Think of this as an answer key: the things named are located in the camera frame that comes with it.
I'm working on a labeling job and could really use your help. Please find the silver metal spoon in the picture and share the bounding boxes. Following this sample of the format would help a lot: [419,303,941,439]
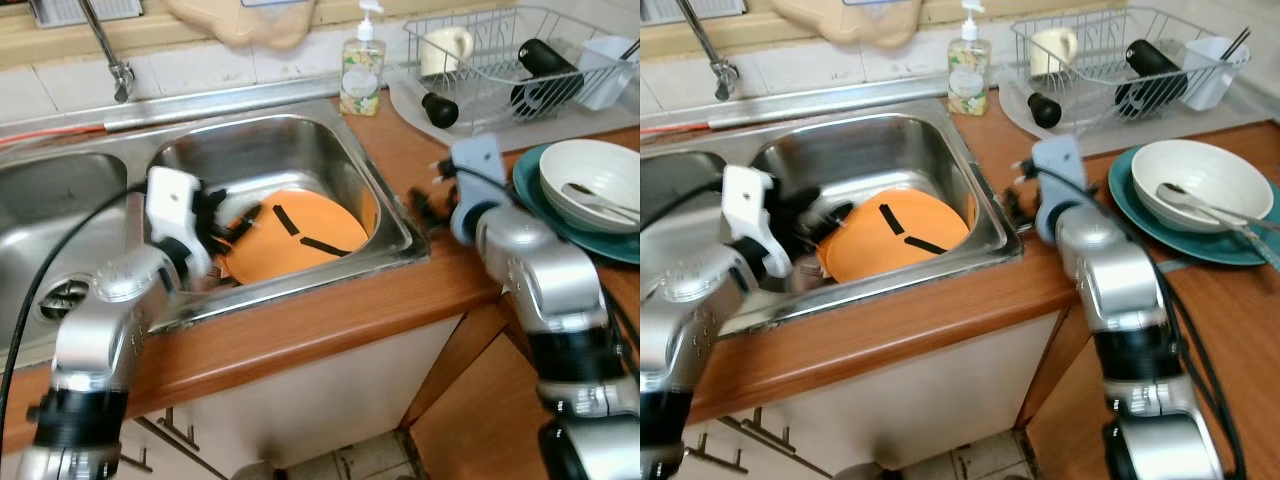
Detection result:
[1156,182,1280,237]
[559,182,641,224]

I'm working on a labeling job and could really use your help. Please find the stainless steel double sink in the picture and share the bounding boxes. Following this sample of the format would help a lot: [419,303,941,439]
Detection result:
[0,98,433,353]
[640,98,1023,339]

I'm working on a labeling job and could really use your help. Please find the grey drain tray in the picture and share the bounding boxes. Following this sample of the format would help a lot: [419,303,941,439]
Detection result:
[997,78,1280,158]
[388,78,641,157]

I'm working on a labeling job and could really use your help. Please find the orange plate with black marks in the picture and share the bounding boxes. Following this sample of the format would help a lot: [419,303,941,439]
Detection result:
[815,188,977,285]
[215,190,380,287]

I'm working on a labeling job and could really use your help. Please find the small black bottle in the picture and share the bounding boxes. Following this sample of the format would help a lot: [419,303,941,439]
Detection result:
[1026,91,1065,130]
[421,91,462,130]

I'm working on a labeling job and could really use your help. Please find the teal plate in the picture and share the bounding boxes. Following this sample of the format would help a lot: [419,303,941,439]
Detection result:
[511,143,641,267]
[1107,145,1280,269]

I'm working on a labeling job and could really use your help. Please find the clear soap pump bottle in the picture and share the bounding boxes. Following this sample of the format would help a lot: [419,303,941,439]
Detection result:
[338,0,388,118]
[946,0,993,117]

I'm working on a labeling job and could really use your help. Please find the cream mug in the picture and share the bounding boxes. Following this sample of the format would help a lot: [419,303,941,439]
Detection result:
[419,26,475,79]
[1029,26,1080,79]

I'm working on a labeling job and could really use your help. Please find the white bowl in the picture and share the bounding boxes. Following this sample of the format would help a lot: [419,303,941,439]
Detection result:
[1130,138,1275,235]
[539,138,641,235]

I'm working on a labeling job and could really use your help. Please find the black tumbler bottle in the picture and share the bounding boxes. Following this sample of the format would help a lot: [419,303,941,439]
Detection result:
[509,37,585,120]
[1114,37,1192,120]

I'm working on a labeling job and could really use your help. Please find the beige plastic tub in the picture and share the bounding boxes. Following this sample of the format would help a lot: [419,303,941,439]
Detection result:
[162,0,320,52]
[769,0,927,50]

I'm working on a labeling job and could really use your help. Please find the chrome faucet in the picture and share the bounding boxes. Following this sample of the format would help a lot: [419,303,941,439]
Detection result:
[78,0,137,105]
[675,0,742,102]

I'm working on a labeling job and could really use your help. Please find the white cabinet door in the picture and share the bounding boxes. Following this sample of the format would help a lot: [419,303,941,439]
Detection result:
[100,313,468,480]
[688,310,1063,479]

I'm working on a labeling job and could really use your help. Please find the white cutlery holder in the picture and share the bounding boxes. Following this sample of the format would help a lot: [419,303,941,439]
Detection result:
[1180,36,1250,112]
[575,36,639,112]

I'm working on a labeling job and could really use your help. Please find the silver metal fork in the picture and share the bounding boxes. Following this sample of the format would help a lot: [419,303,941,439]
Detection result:
[1234,224,1280,267]

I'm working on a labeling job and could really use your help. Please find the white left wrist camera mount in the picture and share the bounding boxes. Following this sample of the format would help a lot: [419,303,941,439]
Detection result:
[722,165,793,281]
[145,167,214,278]

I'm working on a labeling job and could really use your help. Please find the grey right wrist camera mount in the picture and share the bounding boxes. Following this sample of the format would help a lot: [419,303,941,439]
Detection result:
[1030,135,1093,246]
[448,135,512,246]

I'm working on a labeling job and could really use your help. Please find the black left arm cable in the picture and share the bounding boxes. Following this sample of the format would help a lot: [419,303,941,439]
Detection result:
[640,183,729,263]
[0,183,153,443]

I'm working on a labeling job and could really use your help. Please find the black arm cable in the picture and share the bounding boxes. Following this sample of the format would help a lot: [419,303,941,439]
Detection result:
[598,285,641,386]
[1145,250,1248,480]
[640,183,729,263]
[0,183,153,443]

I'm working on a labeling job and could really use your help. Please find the wire dish rack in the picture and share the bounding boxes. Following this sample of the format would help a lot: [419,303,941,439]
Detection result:
[403,5,641,137]
[1010,7,1252,137]

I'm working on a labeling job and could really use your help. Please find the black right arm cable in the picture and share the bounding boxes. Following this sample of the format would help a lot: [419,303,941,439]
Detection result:
[598,285,641,386]
[1145,250,1248,480]

